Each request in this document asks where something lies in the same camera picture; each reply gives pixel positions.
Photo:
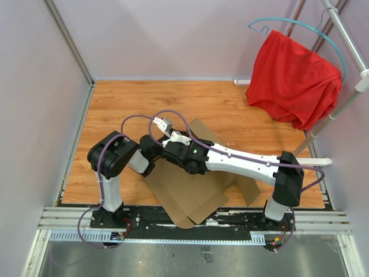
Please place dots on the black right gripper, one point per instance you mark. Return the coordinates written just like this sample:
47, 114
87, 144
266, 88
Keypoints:
190, 144

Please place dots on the brown cardboard box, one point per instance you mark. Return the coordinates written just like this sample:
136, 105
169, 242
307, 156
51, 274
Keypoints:
189, 199

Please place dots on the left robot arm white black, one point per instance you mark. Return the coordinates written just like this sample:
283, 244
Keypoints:
108, 158

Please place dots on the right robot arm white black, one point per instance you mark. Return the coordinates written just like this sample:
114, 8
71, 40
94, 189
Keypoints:
283, 172

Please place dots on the white garment rack base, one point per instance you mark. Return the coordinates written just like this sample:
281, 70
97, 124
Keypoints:
320, 162

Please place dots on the red cloth on hanger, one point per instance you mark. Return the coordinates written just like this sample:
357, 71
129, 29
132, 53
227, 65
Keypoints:
292, 83

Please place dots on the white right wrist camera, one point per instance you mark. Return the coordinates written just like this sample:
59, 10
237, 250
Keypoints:
177, 137

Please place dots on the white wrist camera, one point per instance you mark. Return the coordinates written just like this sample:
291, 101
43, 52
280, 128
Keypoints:
164, 125
177, 137

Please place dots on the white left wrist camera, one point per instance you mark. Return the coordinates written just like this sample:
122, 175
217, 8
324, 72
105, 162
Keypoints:
164, 125

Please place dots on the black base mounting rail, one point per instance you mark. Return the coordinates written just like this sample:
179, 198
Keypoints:
161, 219

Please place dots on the grey slotted cable duct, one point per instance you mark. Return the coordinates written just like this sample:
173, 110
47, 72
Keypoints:
168, 237

